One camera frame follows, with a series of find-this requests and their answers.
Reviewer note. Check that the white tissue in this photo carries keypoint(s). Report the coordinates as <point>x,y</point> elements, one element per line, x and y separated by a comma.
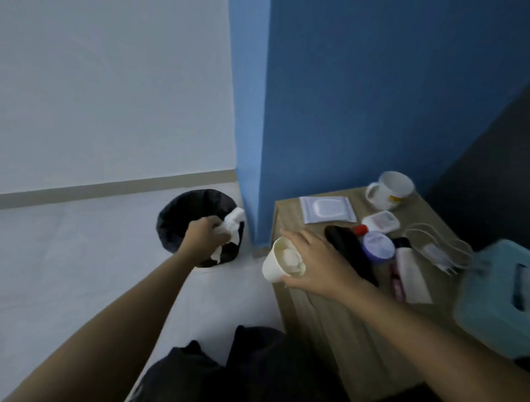
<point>232,232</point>

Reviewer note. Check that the small red capped bottle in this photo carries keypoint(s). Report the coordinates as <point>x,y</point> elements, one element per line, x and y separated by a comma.
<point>360,230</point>

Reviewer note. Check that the white wet wipes pack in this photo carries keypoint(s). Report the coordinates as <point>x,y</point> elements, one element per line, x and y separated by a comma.
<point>327,209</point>

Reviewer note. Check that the black trash bin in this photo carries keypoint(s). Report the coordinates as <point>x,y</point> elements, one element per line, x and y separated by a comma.
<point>186,215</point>

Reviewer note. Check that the white paper cup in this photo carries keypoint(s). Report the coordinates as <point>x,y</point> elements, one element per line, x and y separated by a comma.
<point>274,265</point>

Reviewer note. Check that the person's left hand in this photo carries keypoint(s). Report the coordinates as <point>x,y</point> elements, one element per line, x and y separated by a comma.
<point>200,239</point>

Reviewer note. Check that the person's black trousers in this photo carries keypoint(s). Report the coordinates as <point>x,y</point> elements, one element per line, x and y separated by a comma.
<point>236,368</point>

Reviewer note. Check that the crumpled tissue in cup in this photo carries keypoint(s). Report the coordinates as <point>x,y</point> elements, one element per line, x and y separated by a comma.
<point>290,257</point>

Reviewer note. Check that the wooden bedside table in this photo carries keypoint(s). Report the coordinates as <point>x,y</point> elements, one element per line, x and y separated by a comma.
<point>372,323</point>

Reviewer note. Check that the person's left fingers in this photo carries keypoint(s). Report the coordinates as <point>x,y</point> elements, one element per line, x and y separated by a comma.
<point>218,232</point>

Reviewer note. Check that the white mug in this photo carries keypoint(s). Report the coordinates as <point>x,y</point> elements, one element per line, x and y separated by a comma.
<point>391,191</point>

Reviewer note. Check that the purple lidded round jar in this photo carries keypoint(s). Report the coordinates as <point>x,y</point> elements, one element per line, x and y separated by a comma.
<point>377,246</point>

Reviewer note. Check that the light blue tissue box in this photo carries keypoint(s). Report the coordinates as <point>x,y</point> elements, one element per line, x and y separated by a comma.
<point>495,298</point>

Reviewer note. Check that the white tube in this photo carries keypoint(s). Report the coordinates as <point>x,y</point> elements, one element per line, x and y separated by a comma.
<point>412,275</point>

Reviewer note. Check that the pink lip balm stick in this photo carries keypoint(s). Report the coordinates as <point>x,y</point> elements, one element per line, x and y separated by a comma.
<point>397,281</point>

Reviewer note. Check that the person's right forearm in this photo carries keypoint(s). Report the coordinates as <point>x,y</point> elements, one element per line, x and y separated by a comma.
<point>430,343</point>

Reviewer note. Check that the person's left forearm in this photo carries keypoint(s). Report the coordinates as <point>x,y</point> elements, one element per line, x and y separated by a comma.
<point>99,336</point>

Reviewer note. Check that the small white rectangular case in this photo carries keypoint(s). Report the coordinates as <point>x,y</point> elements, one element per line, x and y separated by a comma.
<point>381,221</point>

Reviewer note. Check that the black pouch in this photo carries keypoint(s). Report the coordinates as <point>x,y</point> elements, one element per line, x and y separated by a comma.
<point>352,252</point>

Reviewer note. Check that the person's right thumb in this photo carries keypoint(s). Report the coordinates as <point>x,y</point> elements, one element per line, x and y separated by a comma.
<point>296,281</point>

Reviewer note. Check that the person's right hand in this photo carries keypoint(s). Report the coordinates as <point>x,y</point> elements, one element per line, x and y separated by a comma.
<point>322,265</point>

